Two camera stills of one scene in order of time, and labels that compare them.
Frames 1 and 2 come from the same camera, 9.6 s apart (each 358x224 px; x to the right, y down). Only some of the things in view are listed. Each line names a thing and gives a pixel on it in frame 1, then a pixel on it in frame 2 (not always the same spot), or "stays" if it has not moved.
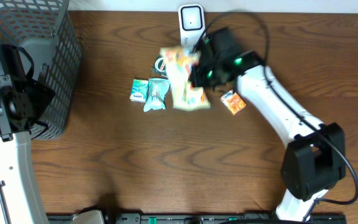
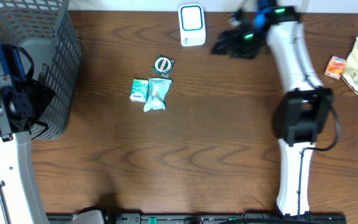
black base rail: (188, 218) stays
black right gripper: (196, 78) -> (230, 32)
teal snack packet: (157, 89) stays
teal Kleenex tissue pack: (139, 90) stays
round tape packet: (160, 66) stays
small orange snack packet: (233, 101) -> (335, 67)
